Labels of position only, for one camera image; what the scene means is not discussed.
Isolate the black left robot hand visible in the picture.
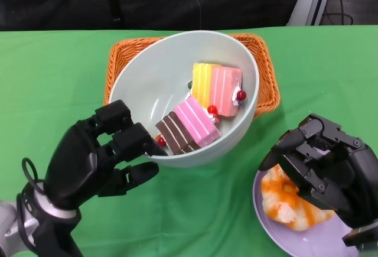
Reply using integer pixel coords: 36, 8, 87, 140
44, 99, 168, 210

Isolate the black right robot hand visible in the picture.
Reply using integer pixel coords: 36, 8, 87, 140
258, 113, 378, 230

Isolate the orange white striped ring bread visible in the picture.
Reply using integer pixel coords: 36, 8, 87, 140
261, 164, 336, 232

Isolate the grey green bowl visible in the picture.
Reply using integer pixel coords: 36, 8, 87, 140
108, 30, 260, 168

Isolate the white round plate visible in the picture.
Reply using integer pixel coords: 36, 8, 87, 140
252, 170, 378, 257

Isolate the brown pink layered cake slice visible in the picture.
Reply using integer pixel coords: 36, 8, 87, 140
155, 96, 222, 155

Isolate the orange wicker basket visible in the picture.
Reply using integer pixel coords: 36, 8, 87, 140
103, 34, 281, 119

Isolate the yellow pink layered cake slice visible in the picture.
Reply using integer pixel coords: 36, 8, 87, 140
188, 63, 247, 119

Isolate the black backdrop curtain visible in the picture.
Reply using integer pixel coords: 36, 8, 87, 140
0, 0, 309, 30

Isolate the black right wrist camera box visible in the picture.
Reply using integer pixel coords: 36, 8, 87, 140
342, 226, 378, 248

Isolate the aluminium frame stand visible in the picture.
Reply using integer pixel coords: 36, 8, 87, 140
286, 0, 337, 27

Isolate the thin black hanging cable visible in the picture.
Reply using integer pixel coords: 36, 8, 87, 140
188, 0, 204, 30

